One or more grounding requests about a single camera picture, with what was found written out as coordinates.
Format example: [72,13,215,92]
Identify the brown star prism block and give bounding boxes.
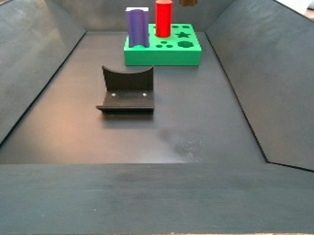
[179,0,198,6]

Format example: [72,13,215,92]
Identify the green shape sorter board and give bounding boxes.
[124,24,202,66]

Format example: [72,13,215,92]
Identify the purple notched rectangular block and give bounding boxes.
[126,7,150,48]

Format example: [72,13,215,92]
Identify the red cylinder block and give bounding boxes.
[155,0,173,38]

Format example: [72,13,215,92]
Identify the black curved bracket stand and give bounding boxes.
[96,66,155,112]

